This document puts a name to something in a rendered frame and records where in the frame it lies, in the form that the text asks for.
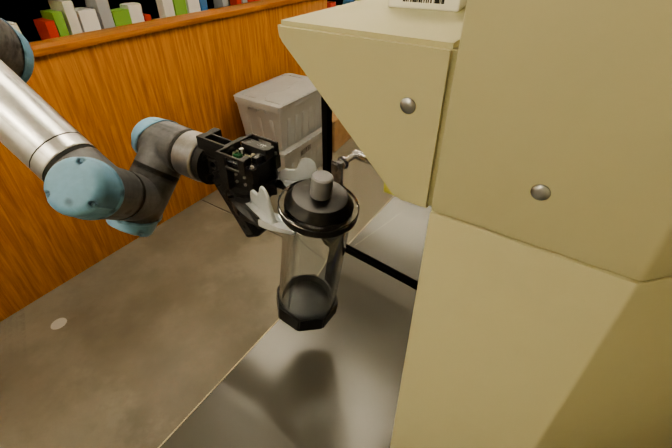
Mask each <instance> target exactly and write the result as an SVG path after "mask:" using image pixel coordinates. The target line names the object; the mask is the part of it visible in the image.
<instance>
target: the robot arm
mask: <svg viewBox="0 0 672 448"><path fill-rule="evenodd" d="M33 69H34V54H33V51H32V49H31V46H30V44H29V42H28V41H27V39H26V38H25V37H24V36H23V35H22V34H21V33H20V32H18V31H17V30H16V29H14V28H13V27H12V26H11V25H10V24H9V23H8V22H7V21H5V20H3V19H2V18H0V142H1V143H2V144H3V145H4V146H5V147H6V148H8V149H9V150H10V151H11V152H12V153H13V154H14V155H15V156H16V157H17V158H18V159H19V160H20V161H21V162H23V163H24V164H25V165H26V166H27V167H28V168H29V169H30V170H31V171H32V172H33V173H34V174H35V175H37V176H38V177H39V178H40V179H41V180H42V181H43V182H44V192H45V194H46V198H47V201H48V203H49V204H50V206H51V207H52V208H53V209H54V210H56V211H57V212H59V213H61V214H63V215H66V216H69V217H75V218H78V219H82V220H100V219H105V220H106V222H107V223H108V224H109V225H110V226H111V227H113V228H115V229H117V230H119V231H122V232H124V233H127V234H131V235H134V236H140V237H147V236H150V235H151V234H152V233H153V232H154V230H155V228H156V226H157V224H158V222H160V221H161V219H162V217H163V213H164V210H165V208H166V206H167V204H168V202H169V200H170V198H171V196H172V194H173V191H174V189H175V187H176V185H177V183H178V181H179V178H180V176H181V175H184V176H186V177H188V178H190V179H193V180H195V181H197V182H203V183H205V184H209V185H212V184H215V186H216V187H217V189H218V191H219V192H220V194H221V196H222V197H223V199H224V201H225V202H226V204H227V205H228V207H229V209H230V210H231V212H232V214H233V215H234V217H235V219H236V220H237V222H238V224H239V225H240V227H241V228H242V230H243V232H244V233H245V235H246V236H247V237H257V236H260V235H261V234H262V233H263V232H265V231H266V230H270V231H275V232H279V233H284V234H289V235H295V234H296V232H294V231H292V230H291V229H289V228H288V227H287V226H286V225H285V224H284V223H283V222H282V221H281V219H280V217H279V214H277V213H275V212H274V211H273V207H272V204H271V200H270V197H271V196H272V195H277V188H280V189H284V188H286V187H287V186H288V185H290V184H292V183H294V182H297V181H300V180H304V179H309V178H311V176H312V173H314V172H315V171H318V169H317V166H316V163H315V161H314V160H312V159H311V158H303V159H301V161H300V163H299V165H298V167H297V168H296V169H283V170H282V171H280V172H278V170H277V169H278V168H279V167H281V160H280V154H279V148H278V142H277V141H274V140H271V139H268V138H265V137H262V136H259V135H256V134H253V133H250V134H248V135H246V136H244V137H239V138H237V139H235V140H233V141H232V140H230V139H227V138H224V137H222V133H221V129H218V128H215V127H214V128H212V129H211V130H209V131H208V132H206V133H202V132H199V131H196V130H194V129H191V128H188V127H186V126H183V125H180V124H178V123H177V122H175V121H172V120H167V119H162V118H158V117H148V118H145V119H143V120H141V121H140V122H138V123H137V124H136V125H135V127H134V128H133V130H132V133H131V145H132V148H133V150H134V151H135V152H136V153H137V154H136V156H135V158H134V161H133V163H132V165H131V167H130V169H129V170H126V169H122V168H119V167H117V166H116V165H114V164H113V163H112V162H111V161H110V160H109V159H108V158H106V157H105V156H104V155H103V154H102V153H101V152H100V151H99V150H98V149H97V148H95V146H94V145H93V144H91V143H90V142H89V141H88V140H87V139H86V138H85V137H84V136H83V135H82V134H81V133H80V132H79V131H77V130H76V129H75V128H74V127H73V126H72V125H71V124H70V123H69V122H68V121H67V120H66V119H64V118H63V117H62V116H61V115H60V114H59V113H58V112H57V111H56V110H55V109H54V108H53V107H51V106H50V105H49V104H48V103H47V102H46V101H45V100H44V99H43V98H42V97H41V96H40V95H38V94H37V93H36V92H35V91H34V90H33V89H32V88H31V87H30V86H29V85H28V84H27V83H26V82H27V81H28V80H29V79H30V77H31V75H32V73H33ZM245 139H247V140H245ZM259 139H261V140H264V141H267V142H270V143H271V145H268V144H265V143H262V142H260V141H259ZM243 140H245V141H243ZM241 141H243V142H241ZM240 142H241V144H240Z"/></svg>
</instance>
